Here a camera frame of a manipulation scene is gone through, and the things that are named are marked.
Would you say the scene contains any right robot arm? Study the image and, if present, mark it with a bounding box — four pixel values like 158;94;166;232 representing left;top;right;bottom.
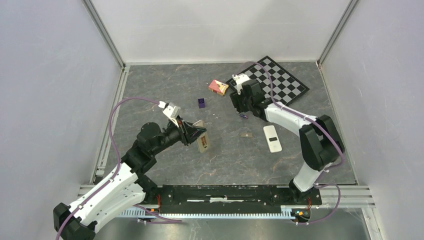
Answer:
229;74;345;204

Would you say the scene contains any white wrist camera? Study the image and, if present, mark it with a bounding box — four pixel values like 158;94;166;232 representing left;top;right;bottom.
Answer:
230;73;251;95
158;101;181;128

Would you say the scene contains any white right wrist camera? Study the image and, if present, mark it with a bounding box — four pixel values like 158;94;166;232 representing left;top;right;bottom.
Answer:
230;73;251;95

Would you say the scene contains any red and white remote control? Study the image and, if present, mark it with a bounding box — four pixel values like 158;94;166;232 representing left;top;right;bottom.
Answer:
263;125;282;153

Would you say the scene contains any beige battery cover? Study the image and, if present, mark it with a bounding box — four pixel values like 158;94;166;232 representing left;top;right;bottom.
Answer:
240;132;253;138

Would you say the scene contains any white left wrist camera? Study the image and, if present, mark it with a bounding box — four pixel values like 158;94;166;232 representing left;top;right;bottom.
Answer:
158;101;181;128

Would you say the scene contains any purple plastic block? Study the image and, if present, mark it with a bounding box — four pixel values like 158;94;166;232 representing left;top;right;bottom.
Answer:
197;98;206;109

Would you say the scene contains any black and white chessboard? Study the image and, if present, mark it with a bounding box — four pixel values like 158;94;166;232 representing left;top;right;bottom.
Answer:
239;56;310;106

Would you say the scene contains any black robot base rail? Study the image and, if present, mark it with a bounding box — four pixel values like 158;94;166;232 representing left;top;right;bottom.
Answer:
122;183;323;220

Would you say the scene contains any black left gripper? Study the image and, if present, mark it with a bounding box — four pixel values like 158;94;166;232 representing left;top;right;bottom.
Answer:
151;115;207;156

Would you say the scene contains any red playing card box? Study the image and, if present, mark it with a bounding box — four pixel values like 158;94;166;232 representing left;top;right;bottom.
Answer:
208;79;229;96

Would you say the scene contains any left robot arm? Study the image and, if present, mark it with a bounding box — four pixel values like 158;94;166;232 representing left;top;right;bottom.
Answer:
53;117;207;240

